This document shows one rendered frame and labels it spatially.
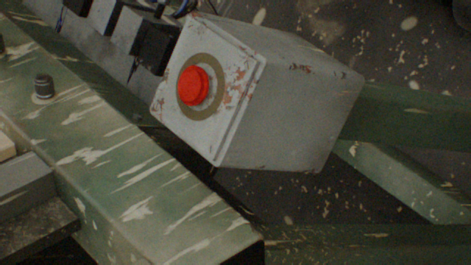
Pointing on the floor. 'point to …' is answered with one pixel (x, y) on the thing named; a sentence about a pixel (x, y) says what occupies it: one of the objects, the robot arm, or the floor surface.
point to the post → (409, 118)
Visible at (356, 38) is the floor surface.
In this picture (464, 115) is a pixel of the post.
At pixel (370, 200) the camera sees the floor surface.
